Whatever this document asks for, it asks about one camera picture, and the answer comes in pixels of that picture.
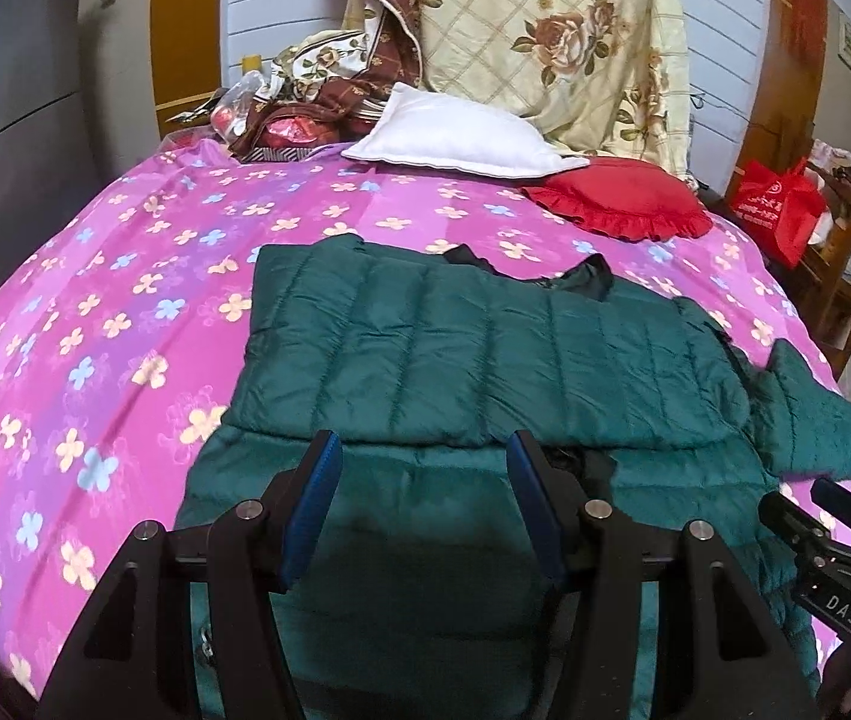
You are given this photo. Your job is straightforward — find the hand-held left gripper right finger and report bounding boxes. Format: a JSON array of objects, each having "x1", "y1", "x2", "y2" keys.
[{"x1": 507, "y1": 429, "x2": 820, "y2": 720}]

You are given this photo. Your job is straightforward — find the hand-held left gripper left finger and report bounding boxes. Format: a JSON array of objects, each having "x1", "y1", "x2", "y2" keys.
[{"x1": 35, "y1": 429, "x2": 344, "y2": 720}]

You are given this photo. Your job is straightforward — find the dark green down jacket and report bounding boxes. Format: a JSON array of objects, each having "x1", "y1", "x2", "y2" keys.
[{"x1": 174, "y1": 234, "x2": 851, "y2": 720}]

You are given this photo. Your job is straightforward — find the pink floral bed sheet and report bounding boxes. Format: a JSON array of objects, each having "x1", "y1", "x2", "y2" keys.
[{"x1": 0, "y1": 136, "x2": 851, "y2": 702}]

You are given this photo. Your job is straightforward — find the red ruffled cushion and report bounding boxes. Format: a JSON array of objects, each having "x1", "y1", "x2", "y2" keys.
[{"x1": 522, "y1": 159, "x2": 715, "y2": 242}]

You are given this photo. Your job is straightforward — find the red shopping bag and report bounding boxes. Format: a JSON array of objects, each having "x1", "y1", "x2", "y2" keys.
[{"x1": 727, "y1": 156, "x2": 830, "y2": 269}]

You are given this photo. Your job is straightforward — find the shiny red packet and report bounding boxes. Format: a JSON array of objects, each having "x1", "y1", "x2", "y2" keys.
[{"x1": 256, "y1": 115, "x2": 325, "y2": 160}]

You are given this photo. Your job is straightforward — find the white pillow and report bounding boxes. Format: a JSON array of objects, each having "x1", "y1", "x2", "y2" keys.
[{"x1": 340, "y1": 82, "x2": 592, "y2": 179}]

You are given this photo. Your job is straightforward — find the clear plastic bag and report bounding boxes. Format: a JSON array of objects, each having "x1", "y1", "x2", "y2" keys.
[{"x1": 209, "y1": 70, "x2": 280, "y2": 145}]

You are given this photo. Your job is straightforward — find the cream satin floral cloth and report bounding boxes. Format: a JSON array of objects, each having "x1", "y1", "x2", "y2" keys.
[{"x1": 269, "y1": 28, "x2": 376, "y2": 104}]

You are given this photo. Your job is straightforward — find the cream rose-print quilt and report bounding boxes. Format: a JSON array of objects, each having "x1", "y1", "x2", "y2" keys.
[{"x1": 343, "y1": 0, "x2": 700, "y2": 188}]

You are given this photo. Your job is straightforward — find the brown floral blanket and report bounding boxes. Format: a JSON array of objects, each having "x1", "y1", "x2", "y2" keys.
[{"x1": 234, "y1": 0, "x2": 427, "y2": 164}]

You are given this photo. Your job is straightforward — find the orange wooden door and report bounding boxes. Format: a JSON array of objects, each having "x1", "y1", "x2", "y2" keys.
[{"x1": 148, "y1": 0, "x2": 226, "y2": 137}]

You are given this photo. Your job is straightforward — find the grey refrigerator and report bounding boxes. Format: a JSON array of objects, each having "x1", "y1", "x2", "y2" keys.
[{"x1": 0, "y1": 0, "x2": 158, "y2": 256}]

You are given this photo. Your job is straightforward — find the brown wooden door frame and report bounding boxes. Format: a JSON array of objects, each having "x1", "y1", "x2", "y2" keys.
[{"x1": 726, "y1": 0, "x2": 830, "y2": 192}]

